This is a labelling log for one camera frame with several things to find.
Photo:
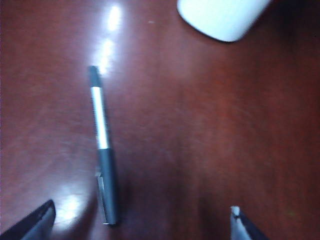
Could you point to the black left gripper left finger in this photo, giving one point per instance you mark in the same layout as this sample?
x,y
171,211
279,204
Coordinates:
x,y
30,225

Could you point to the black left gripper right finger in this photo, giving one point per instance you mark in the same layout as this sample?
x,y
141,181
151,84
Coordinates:
x,y
241,230

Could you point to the black silver marker pen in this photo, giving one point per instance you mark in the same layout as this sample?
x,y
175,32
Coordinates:
x,y
101,120

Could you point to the white ribbed pen holder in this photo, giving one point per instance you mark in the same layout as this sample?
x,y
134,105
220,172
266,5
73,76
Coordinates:
x,y
220,17

